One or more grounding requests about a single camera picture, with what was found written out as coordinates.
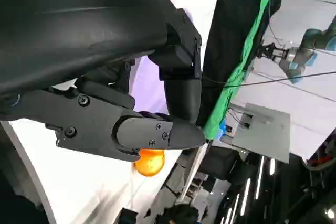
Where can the green cloth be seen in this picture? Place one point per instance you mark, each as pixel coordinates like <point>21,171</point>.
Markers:
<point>236,77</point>

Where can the lilac plate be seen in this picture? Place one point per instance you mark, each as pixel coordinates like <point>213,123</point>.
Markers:
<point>149,90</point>

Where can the orange white toy bread roll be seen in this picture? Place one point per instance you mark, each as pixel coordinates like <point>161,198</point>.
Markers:
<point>151,165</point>

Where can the black cloth backdrop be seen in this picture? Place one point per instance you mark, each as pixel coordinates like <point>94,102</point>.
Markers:
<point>225,37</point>

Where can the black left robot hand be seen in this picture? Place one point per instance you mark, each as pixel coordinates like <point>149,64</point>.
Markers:
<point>78,30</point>

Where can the grey metal box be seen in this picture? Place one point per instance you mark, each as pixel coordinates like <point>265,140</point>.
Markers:
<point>265,132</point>

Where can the person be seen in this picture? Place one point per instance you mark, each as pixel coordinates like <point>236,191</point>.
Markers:
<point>183,214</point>

